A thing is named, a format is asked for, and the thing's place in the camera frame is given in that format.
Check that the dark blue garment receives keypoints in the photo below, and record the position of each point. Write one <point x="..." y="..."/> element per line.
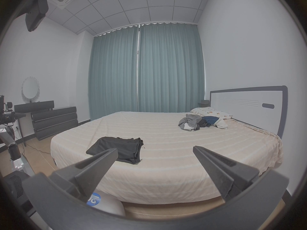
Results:
<point x="211" y="120"/>

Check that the black T-shirt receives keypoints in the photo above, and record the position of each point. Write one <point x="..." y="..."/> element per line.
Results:
<point x="120" y="147"/>

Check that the black shiny garment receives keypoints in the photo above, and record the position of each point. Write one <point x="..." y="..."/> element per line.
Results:
<point x="203" y="123"/>

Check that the blue-green curtain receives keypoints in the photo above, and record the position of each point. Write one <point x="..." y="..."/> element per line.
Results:
<point x="170" y="68"/>
<point x="112" y="75"/>

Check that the white printed pillow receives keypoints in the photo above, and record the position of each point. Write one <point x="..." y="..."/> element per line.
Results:
<point x="211" y="111"/>

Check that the grey garment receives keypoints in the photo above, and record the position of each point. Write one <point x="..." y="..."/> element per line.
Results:
<point x="189" y="120"/>

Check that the bed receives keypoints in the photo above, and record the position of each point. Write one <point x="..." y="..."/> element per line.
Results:
<point x="179" y="152"/>

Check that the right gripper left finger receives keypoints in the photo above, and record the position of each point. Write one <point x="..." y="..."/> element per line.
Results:
<point x="96" y="174"/>

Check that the white garment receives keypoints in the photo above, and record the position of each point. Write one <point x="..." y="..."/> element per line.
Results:
<point x="221" y="123"/>
<point x="189" y="128"/>

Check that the grey bedside table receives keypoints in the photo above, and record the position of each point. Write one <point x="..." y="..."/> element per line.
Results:
<point x="203" y="103"/>

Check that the round white mirror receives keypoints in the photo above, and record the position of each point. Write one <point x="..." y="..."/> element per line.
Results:
<point x="30" y="88"/>

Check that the black chest of drawers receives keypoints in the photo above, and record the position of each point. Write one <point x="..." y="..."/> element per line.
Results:
<point x="55" y="122"/>

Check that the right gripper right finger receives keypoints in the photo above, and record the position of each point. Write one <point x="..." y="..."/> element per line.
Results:
<point x="223" y="176"/>

